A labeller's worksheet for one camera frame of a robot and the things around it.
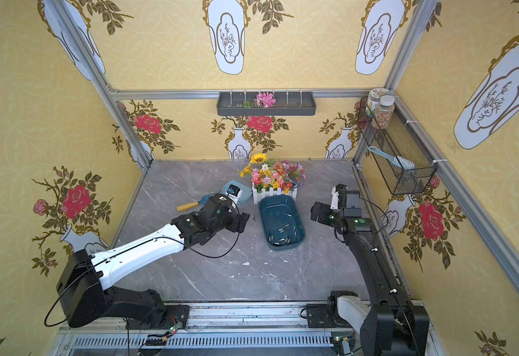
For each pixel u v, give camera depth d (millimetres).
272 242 902
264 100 880
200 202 1031
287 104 921
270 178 921
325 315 733
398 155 700
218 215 607
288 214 984
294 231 932
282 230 946
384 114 798
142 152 1181
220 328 731
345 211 615
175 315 731
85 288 395
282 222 1124
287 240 908
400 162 680
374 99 855
